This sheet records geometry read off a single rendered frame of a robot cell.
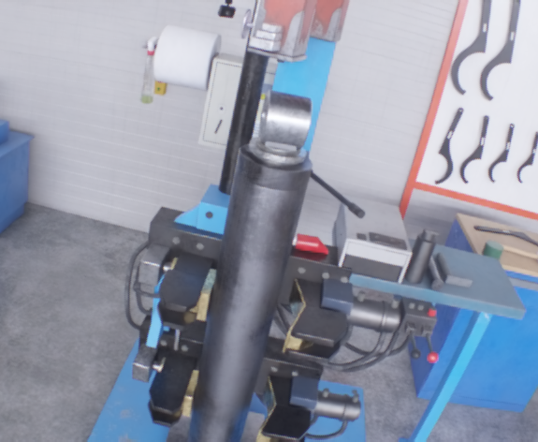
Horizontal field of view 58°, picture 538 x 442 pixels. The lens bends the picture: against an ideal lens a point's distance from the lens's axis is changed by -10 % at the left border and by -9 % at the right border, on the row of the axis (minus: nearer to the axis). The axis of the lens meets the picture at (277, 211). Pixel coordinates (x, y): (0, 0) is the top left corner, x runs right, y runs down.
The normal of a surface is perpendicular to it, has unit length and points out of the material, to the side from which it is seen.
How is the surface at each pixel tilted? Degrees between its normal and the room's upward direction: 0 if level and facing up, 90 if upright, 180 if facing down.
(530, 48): 90
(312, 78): 90
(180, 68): 101
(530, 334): 90
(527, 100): 90
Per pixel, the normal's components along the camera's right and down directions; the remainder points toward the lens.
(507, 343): -0.08, 0.40
